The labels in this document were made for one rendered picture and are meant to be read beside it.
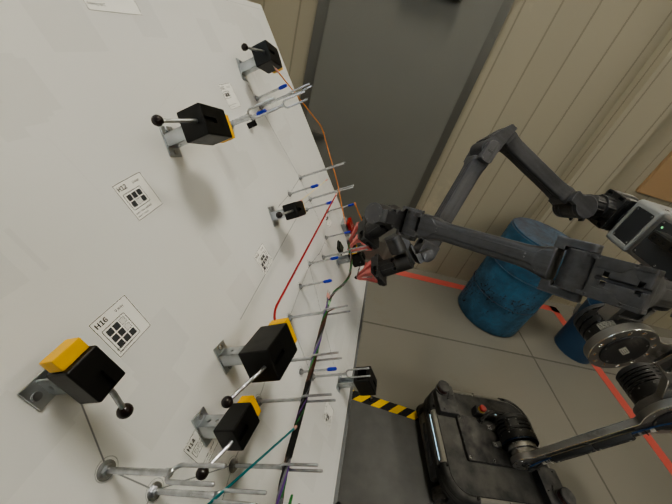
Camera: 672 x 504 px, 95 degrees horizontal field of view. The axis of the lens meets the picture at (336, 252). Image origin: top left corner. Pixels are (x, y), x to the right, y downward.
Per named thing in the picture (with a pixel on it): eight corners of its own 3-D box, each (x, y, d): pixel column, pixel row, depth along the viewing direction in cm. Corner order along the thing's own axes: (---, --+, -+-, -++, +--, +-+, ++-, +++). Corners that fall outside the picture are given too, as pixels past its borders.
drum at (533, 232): (501, 297, 311) (561, 225, 260) (528, 344, 265) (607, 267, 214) (449, 285, 304) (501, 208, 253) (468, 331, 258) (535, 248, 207)
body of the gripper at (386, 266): (372, 277, 102) (393, 270, 99) (373, 254, 109) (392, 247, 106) (381, 287, 106) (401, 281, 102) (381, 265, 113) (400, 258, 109)
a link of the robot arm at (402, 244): (436, 256, 99) (425, 252, 107) (422, 224, 97) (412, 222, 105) (402, 273, 99) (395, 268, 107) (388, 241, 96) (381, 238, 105)
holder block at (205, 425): (156, 463, 35) (206, 464, 32) (207, 400, 43) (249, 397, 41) (175, 491, 36) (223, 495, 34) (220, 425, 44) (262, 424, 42)
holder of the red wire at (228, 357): (169, 393, 38) (240, 387, 34) (229, 330, 50) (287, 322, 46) (186, 424, 39) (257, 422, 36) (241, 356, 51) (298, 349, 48)
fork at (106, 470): (111, 453, 31) (223, 455, 26) (119, 468, 31) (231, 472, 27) (91, 472, 29) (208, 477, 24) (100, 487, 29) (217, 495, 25)
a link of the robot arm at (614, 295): (632, 324, 47) (662, 261, 45) (543, 290, 58) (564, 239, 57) (726, 333, 66) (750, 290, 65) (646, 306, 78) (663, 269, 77)
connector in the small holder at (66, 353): (49, 373, 25) (63, 372, 24) (37, 363, 24) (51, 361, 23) (76, 348, 27) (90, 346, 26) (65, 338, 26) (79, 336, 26)
